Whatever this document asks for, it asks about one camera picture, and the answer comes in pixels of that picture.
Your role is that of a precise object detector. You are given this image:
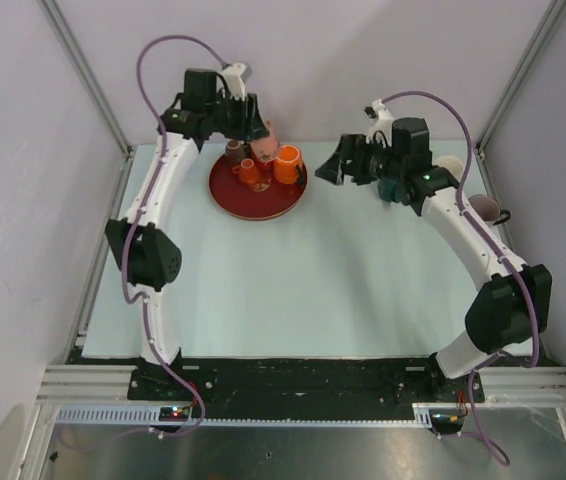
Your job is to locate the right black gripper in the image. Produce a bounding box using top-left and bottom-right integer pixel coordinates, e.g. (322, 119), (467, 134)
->
(316, 133), (406, 186)

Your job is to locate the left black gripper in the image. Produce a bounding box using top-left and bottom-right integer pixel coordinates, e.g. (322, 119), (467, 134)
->
(206, 90), (269, 143)

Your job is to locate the small pink square mug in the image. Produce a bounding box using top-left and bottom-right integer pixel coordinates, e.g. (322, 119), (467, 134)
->
(249, 120), (281, 164)

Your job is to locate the small orange cup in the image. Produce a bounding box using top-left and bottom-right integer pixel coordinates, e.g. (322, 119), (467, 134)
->
(232, 158), (260, 185)

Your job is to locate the large orange mug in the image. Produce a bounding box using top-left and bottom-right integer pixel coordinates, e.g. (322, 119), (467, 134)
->
(273, 144), (303, 185)

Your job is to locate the dark green mug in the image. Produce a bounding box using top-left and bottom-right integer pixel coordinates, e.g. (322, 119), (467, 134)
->
(377, 177), (410, 205)

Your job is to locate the tall pink mug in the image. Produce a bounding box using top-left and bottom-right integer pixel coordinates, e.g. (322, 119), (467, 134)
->
(433, 155), (464, 182)

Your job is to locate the lilac ribbed mug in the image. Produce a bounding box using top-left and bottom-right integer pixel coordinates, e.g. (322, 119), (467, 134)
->
(468, 194), (511, 226)

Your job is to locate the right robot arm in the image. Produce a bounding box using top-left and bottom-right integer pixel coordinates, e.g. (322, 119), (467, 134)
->
(315, 117), (552, 401)

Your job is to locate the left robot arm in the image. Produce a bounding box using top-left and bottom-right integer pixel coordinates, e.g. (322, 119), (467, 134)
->
(105, 62), (270, 399)

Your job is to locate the brown patterned mug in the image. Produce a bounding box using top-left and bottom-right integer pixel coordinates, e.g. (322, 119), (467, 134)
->
(224, 140), (246, 166)

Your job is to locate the round red tray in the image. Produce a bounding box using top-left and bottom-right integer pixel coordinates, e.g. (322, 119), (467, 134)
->
(208, 153), (308, 221)

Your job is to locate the small circuit board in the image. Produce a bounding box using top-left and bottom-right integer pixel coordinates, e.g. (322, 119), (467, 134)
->
(159, 406), (190, 422)

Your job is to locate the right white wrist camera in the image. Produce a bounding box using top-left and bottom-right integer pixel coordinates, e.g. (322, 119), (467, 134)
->
(364, 99), (394, 146)

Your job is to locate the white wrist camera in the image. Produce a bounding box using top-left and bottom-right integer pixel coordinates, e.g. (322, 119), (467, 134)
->
(221, 62), (252, 100)
(364, 99), (394, 146)

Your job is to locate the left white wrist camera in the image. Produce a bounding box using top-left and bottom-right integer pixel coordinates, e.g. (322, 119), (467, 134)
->
(221, 62), (252, 100)

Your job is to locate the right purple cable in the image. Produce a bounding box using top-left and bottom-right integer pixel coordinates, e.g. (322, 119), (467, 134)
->
(382, 90), (542, 466)

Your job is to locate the purple cable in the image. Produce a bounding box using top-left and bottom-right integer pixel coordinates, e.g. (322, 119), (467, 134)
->
(57, 35), (229, 454)
(382, 90), (542, 466)

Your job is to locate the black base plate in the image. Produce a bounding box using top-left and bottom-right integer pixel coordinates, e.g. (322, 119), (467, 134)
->
(127, 358), (485, 422)

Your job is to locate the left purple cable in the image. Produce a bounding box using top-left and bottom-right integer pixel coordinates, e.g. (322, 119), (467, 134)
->
(57, 35), (229, 454)

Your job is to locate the aluminium frame rail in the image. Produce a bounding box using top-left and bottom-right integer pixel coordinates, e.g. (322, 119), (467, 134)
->
(36, 365), (566, 407)

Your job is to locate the white cable duct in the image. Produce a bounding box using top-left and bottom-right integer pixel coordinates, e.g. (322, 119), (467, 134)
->
(53, 403), (437, 429)

